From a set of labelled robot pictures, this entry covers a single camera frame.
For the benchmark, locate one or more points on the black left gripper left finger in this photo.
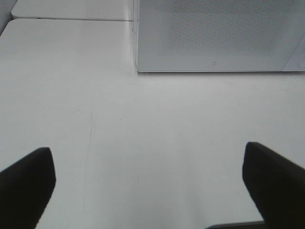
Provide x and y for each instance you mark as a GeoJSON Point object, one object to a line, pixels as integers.
{"type": "Point", "coordinates": [25, 189]}

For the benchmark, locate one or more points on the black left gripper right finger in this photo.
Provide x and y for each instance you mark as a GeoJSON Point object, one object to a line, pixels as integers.
{"type": "Point", "coordinates": [276, 185]}

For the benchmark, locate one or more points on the white microwave door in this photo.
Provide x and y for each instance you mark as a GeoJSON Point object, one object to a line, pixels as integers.
{"type": "Point", "coordinates": [216, 35]}

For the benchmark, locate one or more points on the white microwave oven body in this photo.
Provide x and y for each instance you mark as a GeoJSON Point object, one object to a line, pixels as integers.
{"type": "Point", "coordinates": [296, 62]}

